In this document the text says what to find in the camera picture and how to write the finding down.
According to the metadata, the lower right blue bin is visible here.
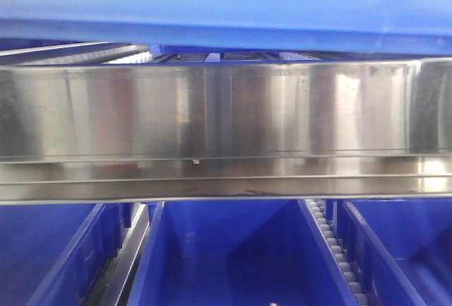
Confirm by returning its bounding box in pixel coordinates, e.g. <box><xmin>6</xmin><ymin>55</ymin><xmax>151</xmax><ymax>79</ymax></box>
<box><xmin>326</xmin><ymin>199</ymin><xmax>451</xmax><ymax>305</ymax></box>

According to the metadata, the lower steel divider rail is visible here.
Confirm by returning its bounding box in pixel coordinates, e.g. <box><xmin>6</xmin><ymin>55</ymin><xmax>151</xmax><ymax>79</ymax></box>
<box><xmin>85</xmin><ymin>204</ymin><xmax>149</xmax><ymax>305</ymax></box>

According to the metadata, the large blue bin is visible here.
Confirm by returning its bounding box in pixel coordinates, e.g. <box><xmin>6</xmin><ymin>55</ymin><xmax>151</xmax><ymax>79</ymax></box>
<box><xmin>1</xmin><ymin>0</ymin><xmax>451</xmax><ymax>55</ymax></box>

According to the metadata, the lower shelf blue bin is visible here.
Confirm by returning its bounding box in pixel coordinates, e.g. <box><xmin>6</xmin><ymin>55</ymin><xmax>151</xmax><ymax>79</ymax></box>
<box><xmin>129</xmin><ymin>200</ymin><xmax>356</xmax><ymax>305</ymax></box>

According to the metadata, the lower white roller track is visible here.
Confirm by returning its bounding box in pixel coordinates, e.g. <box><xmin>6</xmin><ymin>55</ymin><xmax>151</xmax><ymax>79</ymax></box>
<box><xmin>304</xmin><ymin>199</ymin><xmax>369</xmax><ymax>305</ymax></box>

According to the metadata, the steel divider rail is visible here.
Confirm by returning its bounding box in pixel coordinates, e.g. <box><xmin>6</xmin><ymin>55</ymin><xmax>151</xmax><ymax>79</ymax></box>
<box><xmin>1</xmin><ymin>42</ymin><xmax>149</xmax><ymax>66</ymax></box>
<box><xmin>85</xmin><ymin>204</ymin><xmax>149</xmax><ymax>305</ymax></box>

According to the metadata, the steel shelf front rail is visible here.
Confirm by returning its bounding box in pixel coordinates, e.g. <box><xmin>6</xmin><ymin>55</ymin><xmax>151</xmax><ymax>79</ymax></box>
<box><xmin>1</xmin><ymin>58</ymin><xmax>451</xmax><ymax>204</ymax></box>

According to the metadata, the lower left blue bin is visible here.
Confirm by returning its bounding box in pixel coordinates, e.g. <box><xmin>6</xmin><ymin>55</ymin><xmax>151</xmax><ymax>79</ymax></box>
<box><xmin>1</xmin><ymin>204</ymin><xmax>132</xmax><ymax>305</ymax></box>

